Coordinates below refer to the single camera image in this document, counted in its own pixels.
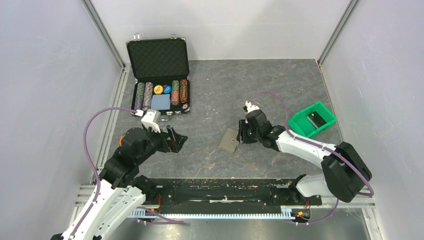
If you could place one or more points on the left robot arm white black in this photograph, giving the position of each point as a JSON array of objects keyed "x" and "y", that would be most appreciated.
[{"x": 120, "y": 189}]

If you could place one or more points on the olive card holder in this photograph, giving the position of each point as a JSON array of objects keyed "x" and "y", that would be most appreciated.
[{"x": 229, "y": 140}]

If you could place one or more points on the blue dealer button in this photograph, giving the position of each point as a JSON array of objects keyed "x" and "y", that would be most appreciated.
[{"x": 167, "y": 89}]

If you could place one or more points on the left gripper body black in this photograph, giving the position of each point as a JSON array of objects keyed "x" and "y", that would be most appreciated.
[{"x": 160, "y": 142}]

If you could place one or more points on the green plastic bin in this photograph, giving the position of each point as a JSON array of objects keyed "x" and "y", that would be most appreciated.
[{"x": 301, "y": 125}]

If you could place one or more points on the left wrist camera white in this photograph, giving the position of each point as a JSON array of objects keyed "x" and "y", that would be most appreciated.
[{"x": 149, "y": 120}]

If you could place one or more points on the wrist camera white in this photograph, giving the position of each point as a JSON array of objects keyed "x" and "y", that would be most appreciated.
[
  {"x": 249, "y": 107},
  {"x": 149, "y": 120}
]

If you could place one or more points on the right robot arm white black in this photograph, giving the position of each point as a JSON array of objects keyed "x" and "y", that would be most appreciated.
[{"x": 344, "y": 173}]

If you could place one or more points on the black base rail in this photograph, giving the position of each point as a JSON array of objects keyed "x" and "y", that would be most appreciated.
[{"x": 226, "y": 196}]

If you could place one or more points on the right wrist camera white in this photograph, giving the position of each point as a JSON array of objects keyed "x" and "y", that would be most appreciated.
[{"x": 249, "y": 107}]

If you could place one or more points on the purple brown chip stack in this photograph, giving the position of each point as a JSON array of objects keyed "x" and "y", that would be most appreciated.
[{"x": 147, "y": 96}]

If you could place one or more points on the black poker chip case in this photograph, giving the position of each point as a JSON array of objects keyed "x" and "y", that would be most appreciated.
[{"x": 160, "y": 61}]

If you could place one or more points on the brown orange chip stack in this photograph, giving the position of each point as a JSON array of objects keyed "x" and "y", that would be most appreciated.
[{"x": 183, "y": 91}]

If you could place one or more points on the green orange chip stack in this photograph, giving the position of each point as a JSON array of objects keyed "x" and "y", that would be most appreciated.
[{"x": 175, "y": 92}]

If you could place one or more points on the yellow dealer button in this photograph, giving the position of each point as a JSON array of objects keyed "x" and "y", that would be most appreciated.
[{"x": 158, "y": 89}]

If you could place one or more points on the purple green chip stack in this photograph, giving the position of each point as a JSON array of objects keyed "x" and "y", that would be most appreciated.
[{"x": 139, "y": 96}]

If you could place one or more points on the blue playing card deck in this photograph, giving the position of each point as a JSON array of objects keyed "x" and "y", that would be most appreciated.
[{"x": 161, "y": 102}]

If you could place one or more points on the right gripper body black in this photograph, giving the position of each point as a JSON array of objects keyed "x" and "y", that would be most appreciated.
[{"x": 253, "y": 135}]

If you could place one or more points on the black credit card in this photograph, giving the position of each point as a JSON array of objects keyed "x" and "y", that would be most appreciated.
[{"x": 316, "y": 120}]

